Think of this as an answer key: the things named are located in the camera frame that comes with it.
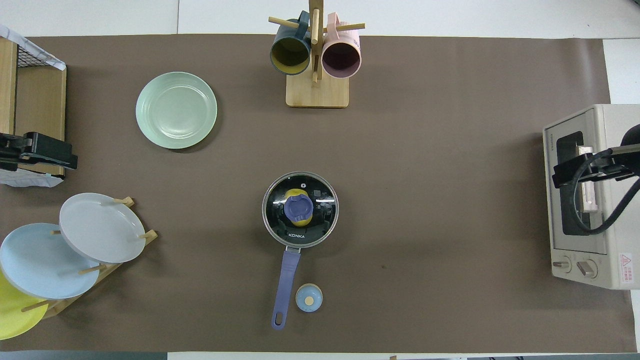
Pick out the brown table mat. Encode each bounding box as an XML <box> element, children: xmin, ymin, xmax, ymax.
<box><xmin>0</xmin><ymin>34</ymin><xmax>638</xmax><ymax>353</ymax></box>

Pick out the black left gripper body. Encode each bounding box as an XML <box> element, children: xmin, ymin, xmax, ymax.
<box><xmin>0</xmin><ymin>133</ymin><xmax>34</xmax><ymax>174</ymax></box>

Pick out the wooden plate rack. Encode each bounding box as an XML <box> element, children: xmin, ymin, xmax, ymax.
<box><xmin>21</xmin><ymin>196</ymin><xmax>159</xmax><ymax>321</ymax></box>

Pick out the yellow lemon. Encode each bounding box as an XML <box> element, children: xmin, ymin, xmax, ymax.
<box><xmin>284</xmin><ymin>188</ymin><xmax>315</xmax><ymax>227</ymax></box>

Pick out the white checked cloth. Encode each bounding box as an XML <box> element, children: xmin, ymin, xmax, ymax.
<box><xmin>0</xmin><ymin>25</ymin><xmax>67</xmax><ymax>71</ymax></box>

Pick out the glass lid blue knob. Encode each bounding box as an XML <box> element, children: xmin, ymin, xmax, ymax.
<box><xmin>262</xmin><ymin>171</ymin><xmax>339</xmax><ymax>249</ymax></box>

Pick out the black pot purple handle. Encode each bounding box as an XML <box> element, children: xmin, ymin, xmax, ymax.
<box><xmin>262</xmin><ymin>171</ymin><xmax>339</xmax><ymax>331</ymax></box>

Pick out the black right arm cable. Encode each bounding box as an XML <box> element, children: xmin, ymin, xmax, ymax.
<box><xmin>574</xmin><ymin>152</ymin><xmax>640</xmax><ymax>236</ymax></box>

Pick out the pink mug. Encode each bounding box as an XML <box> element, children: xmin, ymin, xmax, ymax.
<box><xmin>321</xmin><ymin>12</ymin><xmax>362</xmax><ymax>79</ymax></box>

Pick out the grey plate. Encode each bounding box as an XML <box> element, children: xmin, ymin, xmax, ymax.
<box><xmin>59</xmin><ymin>193</ymin><xmax>147</xmax><ymax>264</ymax></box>

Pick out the wire rack with wooden shelves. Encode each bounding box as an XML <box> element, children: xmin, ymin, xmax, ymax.
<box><xmin>0</xmin><ymin>30</ymin><xmax>67</xmax><ymax>178</ymax></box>

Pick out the beige toaster oven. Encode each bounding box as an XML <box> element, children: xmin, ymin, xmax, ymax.
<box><xmin>543</xmin><ymin>104</ymin><xmax>640</xmax><ymax>291</ymax></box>

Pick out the small blue shaker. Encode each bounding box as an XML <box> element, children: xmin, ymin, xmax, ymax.
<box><xmin>295</xmin><ymin>283</ymin><xmax>324</xmax><ymax>313</ymax></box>

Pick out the pale green plate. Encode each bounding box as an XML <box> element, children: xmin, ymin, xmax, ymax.
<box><xmin>135</xmin><ymin>71</ymin><xmax>218</xmax><ymax>150</ymax></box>

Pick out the light blue plate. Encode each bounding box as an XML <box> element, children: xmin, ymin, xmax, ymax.
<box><xmin>0</xmin><ymin>223</ymin><xmax>101</xmax><ymax>300</ymax></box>

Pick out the yellow plate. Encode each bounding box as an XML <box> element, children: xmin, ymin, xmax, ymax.
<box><xmin>0</xmin><ymin>270</ymin><xmax>49</xmax><ymax>341</ymax></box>

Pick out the wooden mug tree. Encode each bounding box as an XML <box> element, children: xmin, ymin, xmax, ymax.
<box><xmin>268</xmin><ymin>0</ymin><xmax>366</xmax><ymax>109</ymax></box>

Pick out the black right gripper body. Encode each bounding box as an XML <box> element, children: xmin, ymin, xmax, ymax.
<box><xmin>594</xmin><ymin>144</ymin><xmax>640</xmax><ymax>180</ymax></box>

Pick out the dark teal mug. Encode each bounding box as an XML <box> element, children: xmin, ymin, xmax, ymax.
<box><xmin>270</xmin><ymin>11</ymin><xmax>312</xmax><ymax>76</ymax></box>

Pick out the white crumpled bag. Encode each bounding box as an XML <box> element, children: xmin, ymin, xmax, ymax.
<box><xmin>0</xmin><ymin>167</ymin><xmax>64</xmax><ymax>189</ymax></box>

